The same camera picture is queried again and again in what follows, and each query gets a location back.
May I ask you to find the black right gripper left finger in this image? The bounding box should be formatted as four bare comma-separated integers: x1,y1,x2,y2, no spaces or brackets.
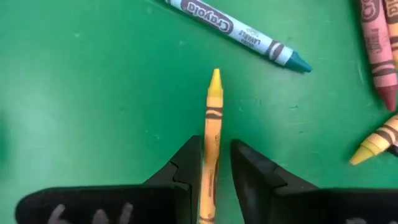
14,134,203,224

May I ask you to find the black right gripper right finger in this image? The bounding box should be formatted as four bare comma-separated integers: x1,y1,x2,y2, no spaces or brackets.
229,139,398,224

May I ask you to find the yellow Crayola crayon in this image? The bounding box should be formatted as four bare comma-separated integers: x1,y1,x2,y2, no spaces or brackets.
198,68,224,224
348,114,398,166

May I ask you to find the blue Crayola crayon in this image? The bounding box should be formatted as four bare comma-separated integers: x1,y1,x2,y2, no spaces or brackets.
164,0,313,74

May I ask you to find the red Crayola crayon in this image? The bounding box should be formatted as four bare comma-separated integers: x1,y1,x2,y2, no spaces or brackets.
357,0,398,112

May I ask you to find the orange Crayola crayon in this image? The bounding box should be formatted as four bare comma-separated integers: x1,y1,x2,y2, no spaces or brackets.
384,0,398,69

